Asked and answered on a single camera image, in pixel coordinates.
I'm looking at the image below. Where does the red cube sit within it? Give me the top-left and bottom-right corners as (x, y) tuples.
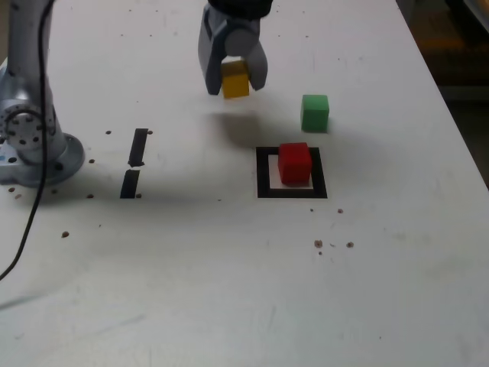
(277, 142), (313, 186)

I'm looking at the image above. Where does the black tape strip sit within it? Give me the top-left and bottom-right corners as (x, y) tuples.
(119, 128), (149, 200)

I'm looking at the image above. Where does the black cable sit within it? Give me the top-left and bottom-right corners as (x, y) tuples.
(0, 0), (57, 282)

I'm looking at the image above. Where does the yellow cube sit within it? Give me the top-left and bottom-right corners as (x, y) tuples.
(220, 60), (251, 99)

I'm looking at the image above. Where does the black tape square outline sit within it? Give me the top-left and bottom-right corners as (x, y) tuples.
(255, 146), (329, 200)

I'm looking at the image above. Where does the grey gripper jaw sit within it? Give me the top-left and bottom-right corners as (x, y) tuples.
(197, 3), (231, 97)
(225, 24), (270, 93)

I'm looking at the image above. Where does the green cube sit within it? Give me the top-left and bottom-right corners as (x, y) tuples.
(300, 94), (330, 133)

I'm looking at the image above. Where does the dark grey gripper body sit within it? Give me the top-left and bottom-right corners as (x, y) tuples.
(222, 15), (265, 32)

